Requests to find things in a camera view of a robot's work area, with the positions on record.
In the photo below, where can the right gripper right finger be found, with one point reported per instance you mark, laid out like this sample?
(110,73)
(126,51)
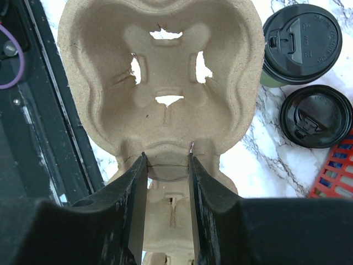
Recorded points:
(228,229)

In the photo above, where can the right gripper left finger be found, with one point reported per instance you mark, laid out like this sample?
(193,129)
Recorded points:
(106,227)

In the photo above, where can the cardboard cup carrier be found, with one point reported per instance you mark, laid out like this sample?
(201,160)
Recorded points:
(164,78)

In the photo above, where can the black coffee lid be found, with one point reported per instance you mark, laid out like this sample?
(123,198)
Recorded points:
(302,43)

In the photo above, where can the red plastic basket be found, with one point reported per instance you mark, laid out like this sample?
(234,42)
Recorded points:
(335,177)

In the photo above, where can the stack of black lids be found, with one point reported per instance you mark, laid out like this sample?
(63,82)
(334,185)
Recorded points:
(316,117)

